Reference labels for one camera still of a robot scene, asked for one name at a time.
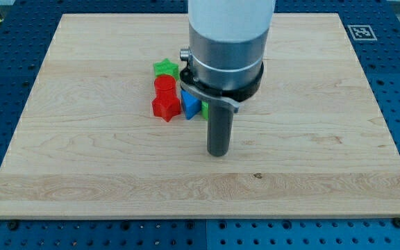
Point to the blue triangle block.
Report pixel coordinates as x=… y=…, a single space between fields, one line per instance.
x=191 y=105

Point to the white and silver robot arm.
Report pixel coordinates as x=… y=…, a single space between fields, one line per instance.
x=226 y=45

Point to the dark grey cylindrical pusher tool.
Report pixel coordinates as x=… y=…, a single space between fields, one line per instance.
x=220 y=121

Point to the red star block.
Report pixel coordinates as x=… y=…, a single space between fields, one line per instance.
x=166 y=107

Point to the red cylinder block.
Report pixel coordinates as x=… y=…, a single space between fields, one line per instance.
x=165 y=86

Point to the green star block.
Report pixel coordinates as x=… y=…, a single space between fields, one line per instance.
x=166 y=67

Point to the wooden board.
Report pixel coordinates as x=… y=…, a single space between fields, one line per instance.
x=311 y=143

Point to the white fiducial marker tag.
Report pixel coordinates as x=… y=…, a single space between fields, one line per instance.
x=362 y=32

